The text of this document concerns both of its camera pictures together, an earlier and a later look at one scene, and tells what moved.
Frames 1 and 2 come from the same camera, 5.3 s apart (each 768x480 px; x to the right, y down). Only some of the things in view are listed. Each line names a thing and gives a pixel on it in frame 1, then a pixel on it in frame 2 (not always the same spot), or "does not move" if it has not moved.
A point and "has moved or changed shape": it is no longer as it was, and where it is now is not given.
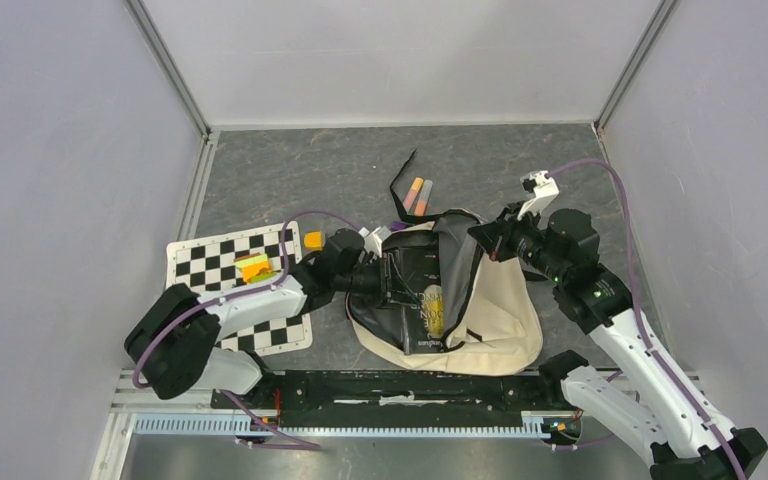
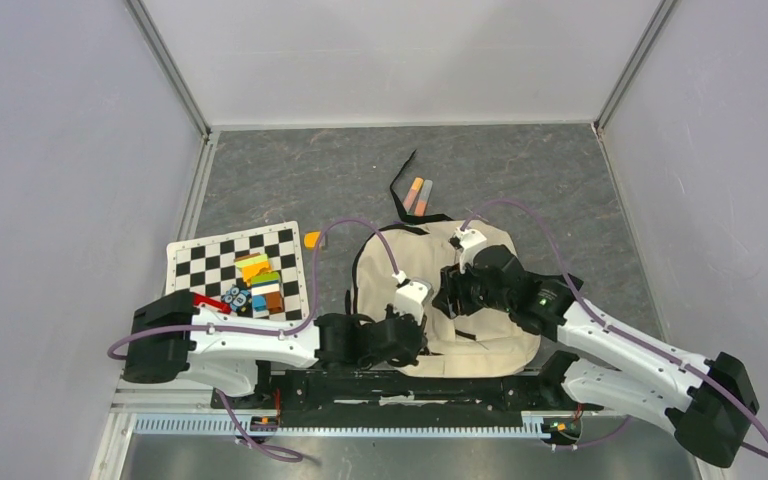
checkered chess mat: x=206 y=266 does not move
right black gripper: x=502 y=231 to x=451 y=288
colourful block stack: x=255 y=268 does not move
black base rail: x=391 y=399 does not move
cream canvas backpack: x=491 y=307 has moved or changed shape
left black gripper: x=391 y=290 to x=411 y=356
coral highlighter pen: x=423 y=198 does not move
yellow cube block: x=313 y=240 does not move
